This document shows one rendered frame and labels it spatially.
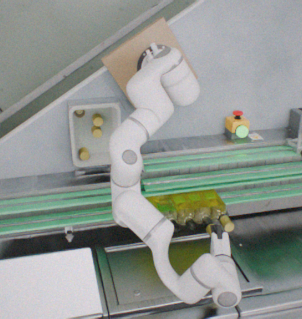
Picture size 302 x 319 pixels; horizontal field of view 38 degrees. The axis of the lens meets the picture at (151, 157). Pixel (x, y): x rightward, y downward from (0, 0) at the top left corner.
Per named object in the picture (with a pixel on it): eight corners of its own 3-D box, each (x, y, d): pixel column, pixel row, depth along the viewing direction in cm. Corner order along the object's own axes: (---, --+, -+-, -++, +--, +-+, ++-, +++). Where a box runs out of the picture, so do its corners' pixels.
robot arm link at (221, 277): (182, 287, 110) (207, 262, 106) (181, 260, 119) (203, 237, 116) (229, 316, 113) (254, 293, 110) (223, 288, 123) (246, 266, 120)
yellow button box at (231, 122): (223, 133, 174) (231, 139, 167) (225, 114, 171) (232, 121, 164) (240, 131, 175) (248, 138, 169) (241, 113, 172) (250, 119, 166)
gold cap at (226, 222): (218, 225, 145) (224, 233, 141) (219, 216, 144) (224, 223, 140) (229, 223, 146) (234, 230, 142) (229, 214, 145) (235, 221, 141)
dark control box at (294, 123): (287, 126, 180) (298, 134, 172) (289, 108, 177) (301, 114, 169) (305, 124, 182) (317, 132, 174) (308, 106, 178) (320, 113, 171)
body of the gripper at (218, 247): (233, 283, 125) (228, 258, 135) (236, 253, 120) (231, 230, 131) (207, 282, 125) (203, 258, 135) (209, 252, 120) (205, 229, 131)
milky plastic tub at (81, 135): (71, 158, 163) (73, 168, 155) (66, 99, 153) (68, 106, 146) (118, 153, 166) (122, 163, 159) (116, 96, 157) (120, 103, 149)
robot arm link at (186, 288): (168, 212, 118) (228, 268, 115) (139, 244, 122) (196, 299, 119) (158, 222, 110) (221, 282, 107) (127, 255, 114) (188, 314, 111)
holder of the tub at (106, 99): (73, 171, 165) (75, 179, 158) (66, 99, 154) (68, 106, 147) (118, 166, 169) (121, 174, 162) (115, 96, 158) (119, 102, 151)
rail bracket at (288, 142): (281, 144, 168) (301, 159, 156) (284, 126, 165) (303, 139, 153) (291, 143, 168) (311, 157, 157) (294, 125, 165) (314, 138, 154)
